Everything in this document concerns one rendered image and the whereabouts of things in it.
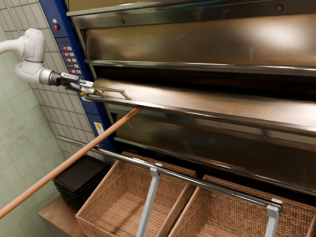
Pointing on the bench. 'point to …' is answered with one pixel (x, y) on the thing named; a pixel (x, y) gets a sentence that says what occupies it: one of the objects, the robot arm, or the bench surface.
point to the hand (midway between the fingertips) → (87, 86)
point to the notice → (99, 128)
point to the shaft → (66, 164)
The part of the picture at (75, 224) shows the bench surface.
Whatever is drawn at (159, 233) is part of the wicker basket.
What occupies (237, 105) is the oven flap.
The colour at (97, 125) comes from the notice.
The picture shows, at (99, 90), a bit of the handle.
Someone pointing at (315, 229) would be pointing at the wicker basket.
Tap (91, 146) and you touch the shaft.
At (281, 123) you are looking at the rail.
